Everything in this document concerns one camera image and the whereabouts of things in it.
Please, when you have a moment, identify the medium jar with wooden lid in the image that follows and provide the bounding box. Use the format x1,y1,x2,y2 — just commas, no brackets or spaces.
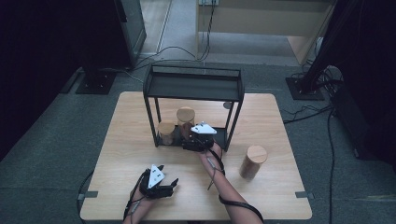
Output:
176,106,196,142

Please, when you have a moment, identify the black stand with square base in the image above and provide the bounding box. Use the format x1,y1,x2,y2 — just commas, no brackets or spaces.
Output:
75,46,118,95

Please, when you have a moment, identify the left hand-held gripper cable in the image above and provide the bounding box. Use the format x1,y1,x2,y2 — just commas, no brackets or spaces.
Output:
122,172,148,222

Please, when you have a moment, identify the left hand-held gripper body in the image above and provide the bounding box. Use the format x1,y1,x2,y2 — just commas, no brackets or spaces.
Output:
138,164,175,200

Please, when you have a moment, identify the right hand-held gripper cable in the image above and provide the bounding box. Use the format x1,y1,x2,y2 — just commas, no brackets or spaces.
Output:
204,145,265,224

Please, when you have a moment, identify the short jar with wooden lid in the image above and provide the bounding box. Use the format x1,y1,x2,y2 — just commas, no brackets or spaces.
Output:
157,120,177,146

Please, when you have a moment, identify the person's left hand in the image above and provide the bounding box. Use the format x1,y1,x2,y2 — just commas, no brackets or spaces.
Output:
129,183,157,208

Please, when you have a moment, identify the dark box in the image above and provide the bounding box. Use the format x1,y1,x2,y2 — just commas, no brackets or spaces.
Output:
331,82,396,167

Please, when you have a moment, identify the black floor cable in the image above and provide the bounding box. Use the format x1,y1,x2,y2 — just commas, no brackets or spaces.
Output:
281,105,334,125
134,0,218,71
326,108,337,224

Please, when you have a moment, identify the black post with square base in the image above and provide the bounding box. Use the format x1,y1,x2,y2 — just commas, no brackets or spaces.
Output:
285,0,366,102

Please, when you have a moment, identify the grey cabinet panel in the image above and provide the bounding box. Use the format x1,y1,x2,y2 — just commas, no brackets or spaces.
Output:
115,0,148,69

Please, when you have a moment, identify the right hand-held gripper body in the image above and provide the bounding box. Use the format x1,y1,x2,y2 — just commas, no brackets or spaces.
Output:
189,121,219,153

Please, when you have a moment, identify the black metal two-tier rack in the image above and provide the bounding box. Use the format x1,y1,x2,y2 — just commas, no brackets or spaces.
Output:
143,64,247,153

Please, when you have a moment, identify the tall jar with wooden lid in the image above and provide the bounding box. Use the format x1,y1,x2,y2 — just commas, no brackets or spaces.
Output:
238,145,269,182

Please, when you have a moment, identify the grey tape strip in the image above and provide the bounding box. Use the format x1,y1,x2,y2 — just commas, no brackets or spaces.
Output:
294,190,316,200
77,190,99,201

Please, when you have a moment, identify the light wooden desk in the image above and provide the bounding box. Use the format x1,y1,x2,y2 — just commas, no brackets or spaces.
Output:
195,0,339,65

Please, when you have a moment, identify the tangled black cable bundle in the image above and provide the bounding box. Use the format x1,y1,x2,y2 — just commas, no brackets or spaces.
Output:
290,57,344,95

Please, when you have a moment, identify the black hanging cable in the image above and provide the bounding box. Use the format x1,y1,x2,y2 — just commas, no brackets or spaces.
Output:
76,170,95,224

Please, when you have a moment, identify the person's right hand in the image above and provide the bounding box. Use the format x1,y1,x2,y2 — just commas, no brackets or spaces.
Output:
198,142,223,171

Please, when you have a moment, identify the hand-held gripper cable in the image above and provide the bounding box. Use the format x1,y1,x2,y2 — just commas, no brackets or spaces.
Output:
204,145,265,224
122,172,148,222

